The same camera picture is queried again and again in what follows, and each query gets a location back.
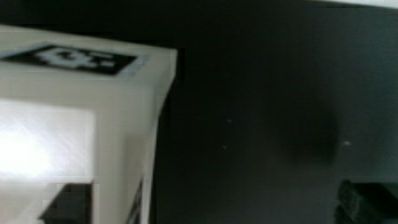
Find white drawer cabinet box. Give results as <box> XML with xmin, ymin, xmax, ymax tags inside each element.
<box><xmin>0</xmin><ymin>24</ymin><xmax>177</xmax><ymax>224</ymax></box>

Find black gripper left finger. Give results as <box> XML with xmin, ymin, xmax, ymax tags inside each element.
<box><xmin>39</xmin><ymin>183</ymin><xmax>92</xmax><ymax>224</ymax></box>

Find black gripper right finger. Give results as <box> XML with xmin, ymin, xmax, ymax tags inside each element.
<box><xmin>334</xmin><ymin>180</ymin><xmax>398</xmax><ymax>224</ymax></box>

